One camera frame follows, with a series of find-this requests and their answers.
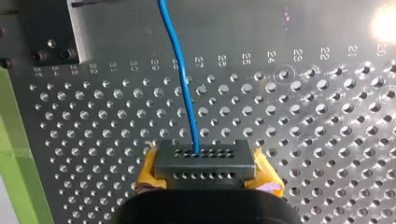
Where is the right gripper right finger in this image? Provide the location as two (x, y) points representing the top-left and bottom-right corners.
(244, 148), (286, 198)

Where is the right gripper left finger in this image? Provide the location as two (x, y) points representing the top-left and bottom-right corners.
(134, 145), (168, 196)

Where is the blue cable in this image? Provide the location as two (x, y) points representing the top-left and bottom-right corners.
(153, 0), (258, 189)

